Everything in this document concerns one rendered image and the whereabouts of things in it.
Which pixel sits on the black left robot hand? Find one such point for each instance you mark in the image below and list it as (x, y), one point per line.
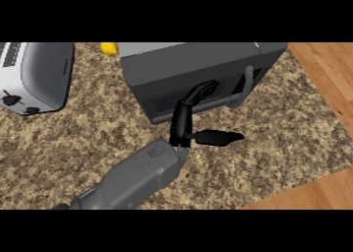
(183, 122)

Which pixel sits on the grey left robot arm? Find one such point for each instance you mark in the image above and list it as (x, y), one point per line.
(138, 175)

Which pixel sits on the dark grey microwave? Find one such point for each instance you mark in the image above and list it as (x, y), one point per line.
(194, 72)

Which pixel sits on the yellow object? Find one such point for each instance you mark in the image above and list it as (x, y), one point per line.
(109, 48)

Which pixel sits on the silver toaster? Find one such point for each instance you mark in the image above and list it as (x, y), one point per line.
(29, 77)

